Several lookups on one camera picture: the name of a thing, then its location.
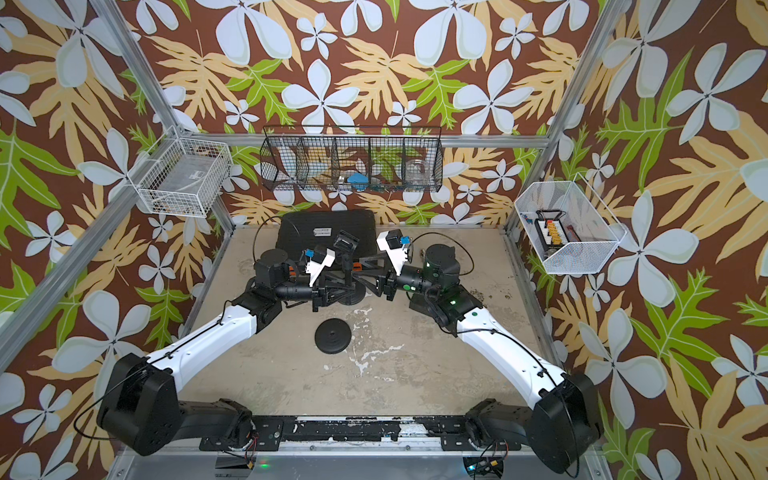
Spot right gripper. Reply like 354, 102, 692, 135
357, 254, 445, 305

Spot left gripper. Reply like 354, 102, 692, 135
273, 271, 353, 313

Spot black round base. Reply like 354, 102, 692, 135
314, 318, 352, 354
336, 281, 367, 306

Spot black stand pole with clip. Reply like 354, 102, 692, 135
333, 230, 359, 286

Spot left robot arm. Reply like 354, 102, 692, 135
96, 248, 335, 456

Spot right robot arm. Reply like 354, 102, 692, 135
355, 244, 604, 474

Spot black plastic tool case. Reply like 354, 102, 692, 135
275, 210, 378, 260

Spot blue object in basket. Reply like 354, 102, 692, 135
347, 172, 370, 191

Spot screw box in basket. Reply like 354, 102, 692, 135
534, 209, 570, 252

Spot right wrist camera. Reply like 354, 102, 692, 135
376, 229, 411, 275

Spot black wire basket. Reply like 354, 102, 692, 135
257, 125, 445, 192

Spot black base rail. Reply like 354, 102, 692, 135
200, 415, 525, 453

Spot white wire basket left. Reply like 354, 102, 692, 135
132, 127, 233, 218

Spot white wire basket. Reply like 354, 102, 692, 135
132, 127, 233, 218
514, 174, 627, 276

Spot white wire basket right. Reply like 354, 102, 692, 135
514, 174, 627, 276

